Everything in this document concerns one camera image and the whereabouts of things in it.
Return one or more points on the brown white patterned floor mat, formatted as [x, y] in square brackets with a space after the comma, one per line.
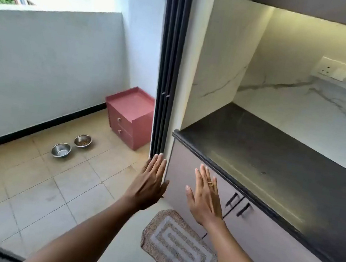
[176, 245]

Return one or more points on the person's left hand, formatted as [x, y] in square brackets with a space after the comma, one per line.
[147, 186]

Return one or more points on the red drawer cabinet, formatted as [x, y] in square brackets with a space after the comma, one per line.
[132, 101]

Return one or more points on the black sliding door frame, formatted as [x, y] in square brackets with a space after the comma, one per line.
[170, 55]

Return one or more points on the grey lower cabinet door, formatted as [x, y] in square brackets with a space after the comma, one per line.
[271, 252]
[182, 169]

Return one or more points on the person's left forearm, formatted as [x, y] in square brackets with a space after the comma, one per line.
[87, 239]

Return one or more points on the person's right hand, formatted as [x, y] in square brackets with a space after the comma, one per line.
[205, 201]

